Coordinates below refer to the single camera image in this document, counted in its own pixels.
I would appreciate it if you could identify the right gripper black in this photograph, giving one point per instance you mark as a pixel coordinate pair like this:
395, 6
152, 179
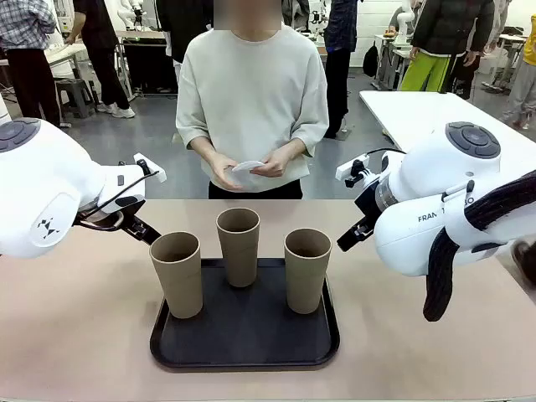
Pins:
368, 205

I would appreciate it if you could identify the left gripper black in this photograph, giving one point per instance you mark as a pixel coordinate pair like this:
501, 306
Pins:
130, 203

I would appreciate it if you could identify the tall brown cup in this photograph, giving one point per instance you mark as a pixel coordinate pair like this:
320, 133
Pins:
180, 285
238, 259
305, 285

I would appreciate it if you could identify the white doily coaster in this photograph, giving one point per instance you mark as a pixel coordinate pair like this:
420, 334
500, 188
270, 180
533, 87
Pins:
247, 166

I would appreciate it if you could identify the person's right forearm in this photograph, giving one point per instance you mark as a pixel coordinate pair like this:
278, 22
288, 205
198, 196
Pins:
203, 148

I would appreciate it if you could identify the person's left forearm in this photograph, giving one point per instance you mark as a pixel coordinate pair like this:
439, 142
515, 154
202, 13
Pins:
293, 147

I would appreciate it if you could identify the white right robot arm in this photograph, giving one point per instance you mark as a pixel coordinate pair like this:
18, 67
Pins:
419, 234

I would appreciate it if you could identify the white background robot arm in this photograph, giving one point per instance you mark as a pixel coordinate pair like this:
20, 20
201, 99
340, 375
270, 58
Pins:
403, 25

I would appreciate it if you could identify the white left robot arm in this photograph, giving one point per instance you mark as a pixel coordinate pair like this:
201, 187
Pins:
42, 184

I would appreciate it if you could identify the person's right hand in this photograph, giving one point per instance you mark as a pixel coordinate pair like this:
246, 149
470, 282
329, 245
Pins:
226, 176

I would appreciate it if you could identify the person's left hand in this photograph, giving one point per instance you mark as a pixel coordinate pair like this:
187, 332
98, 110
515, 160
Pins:
274, 165

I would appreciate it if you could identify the large white table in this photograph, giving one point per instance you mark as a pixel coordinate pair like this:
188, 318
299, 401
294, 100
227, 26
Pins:
402, 113

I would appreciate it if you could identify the black plastic tray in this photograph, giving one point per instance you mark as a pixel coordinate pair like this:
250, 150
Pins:
251, 335

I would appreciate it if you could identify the grey plastic stool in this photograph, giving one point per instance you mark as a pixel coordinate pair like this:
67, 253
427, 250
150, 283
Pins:
77, 96

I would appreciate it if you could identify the black backpack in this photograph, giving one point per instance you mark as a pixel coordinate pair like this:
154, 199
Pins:
370, 60

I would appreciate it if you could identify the person in white shirt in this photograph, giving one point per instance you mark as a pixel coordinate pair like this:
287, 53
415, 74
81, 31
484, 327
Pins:
251, 92

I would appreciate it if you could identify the bystander with white sneakers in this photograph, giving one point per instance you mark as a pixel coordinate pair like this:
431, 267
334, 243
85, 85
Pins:
102, 50

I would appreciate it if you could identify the white workbench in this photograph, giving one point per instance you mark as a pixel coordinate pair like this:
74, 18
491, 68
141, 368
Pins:
67, 52

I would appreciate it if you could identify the bystander in black clothes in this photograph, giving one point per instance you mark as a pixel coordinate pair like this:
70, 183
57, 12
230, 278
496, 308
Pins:
171, 25

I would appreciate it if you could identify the bystander in dark checked top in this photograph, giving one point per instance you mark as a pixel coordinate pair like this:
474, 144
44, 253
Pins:
339, 25

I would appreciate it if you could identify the bystander in plaid shirt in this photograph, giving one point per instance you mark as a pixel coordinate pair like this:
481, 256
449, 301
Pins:
25, 42

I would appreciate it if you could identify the bystander in lime green trousers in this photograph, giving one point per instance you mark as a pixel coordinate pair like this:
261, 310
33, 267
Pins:
444, 29

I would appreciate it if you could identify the bystander in yellow jacket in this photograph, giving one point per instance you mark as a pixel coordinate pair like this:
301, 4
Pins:
523, 84

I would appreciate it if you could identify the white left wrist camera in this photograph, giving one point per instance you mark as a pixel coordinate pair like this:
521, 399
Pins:
151, 167

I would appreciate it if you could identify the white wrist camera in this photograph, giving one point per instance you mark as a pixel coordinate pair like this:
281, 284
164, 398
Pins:
352, 167
151, 167

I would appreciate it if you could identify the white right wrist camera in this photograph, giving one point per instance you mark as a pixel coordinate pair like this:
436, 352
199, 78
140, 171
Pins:
352, 167

